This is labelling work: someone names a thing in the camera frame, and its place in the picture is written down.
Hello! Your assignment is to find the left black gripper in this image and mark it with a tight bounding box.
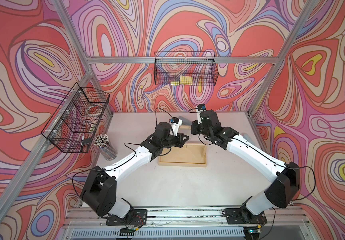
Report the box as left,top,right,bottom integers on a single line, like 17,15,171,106
160,133,189,150

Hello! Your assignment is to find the yellow block in basket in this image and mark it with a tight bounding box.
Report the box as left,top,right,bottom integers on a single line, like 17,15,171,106
170,76,193,86

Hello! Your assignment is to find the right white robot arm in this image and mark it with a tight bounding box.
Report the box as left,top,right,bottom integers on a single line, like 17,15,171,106
191,104,300,218

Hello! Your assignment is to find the black wire basket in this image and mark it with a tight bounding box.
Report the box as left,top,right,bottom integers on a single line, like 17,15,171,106
154,50,219,86
41,83,110,153

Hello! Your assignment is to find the black wire basket left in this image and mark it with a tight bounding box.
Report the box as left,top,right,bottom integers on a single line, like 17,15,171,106
41,83,110,153

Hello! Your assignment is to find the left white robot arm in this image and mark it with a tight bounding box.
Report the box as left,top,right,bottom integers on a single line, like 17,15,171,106
81,117,189,219

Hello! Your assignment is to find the aluminium rail base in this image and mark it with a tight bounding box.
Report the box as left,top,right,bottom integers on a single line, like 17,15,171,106
56,206,318,240

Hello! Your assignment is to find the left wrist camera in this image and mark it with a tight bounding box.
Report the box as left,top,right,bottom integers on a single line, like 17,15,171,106
170,117,182,136

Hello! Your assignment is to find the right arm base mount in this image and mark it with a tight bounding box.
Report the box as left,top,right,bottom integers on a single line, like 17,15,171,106
221,204,267,226

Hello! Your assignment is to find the wooden jewelry display stand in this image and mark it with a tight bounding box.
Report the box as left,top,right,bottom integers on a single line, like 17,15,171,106
158,125,207,168

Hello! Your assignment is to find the black wire basket back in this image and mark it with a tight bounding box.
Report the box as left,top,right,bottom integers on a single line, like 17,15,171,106
154,50,219,86

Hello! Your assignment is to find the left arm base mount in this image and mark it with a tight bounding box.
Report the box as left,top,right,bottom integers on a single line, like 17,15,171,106
106,207,148,227

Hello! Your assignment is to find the cup of pencils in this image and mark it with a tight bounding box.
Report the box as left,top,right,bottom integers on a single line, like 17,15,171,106
93,134,118,161

